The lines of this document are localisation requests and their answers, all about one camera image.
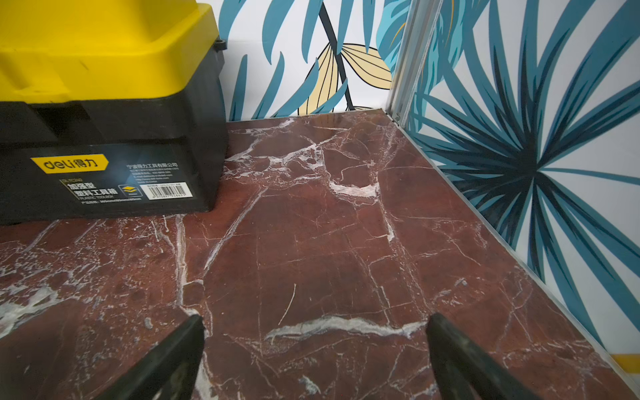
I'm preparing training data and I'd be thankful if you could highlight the yellow black plastic toolbox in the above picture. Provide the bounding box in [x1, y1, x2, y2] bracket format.
[1, 1, 228, 224]

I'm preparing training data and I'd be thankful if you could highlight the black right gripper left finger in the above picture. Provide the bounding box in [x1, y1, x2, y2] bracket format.
[98, 315, 204, 399]

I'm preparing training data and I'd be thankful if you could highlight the right aluminium corner post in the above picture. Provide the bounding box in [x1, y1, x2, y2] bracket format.
[385, 0, 443, 128]

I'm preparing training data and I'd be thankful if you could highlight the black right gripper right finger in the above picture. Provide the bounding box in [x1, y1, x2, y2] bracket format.
[426, 313, 538, 399]

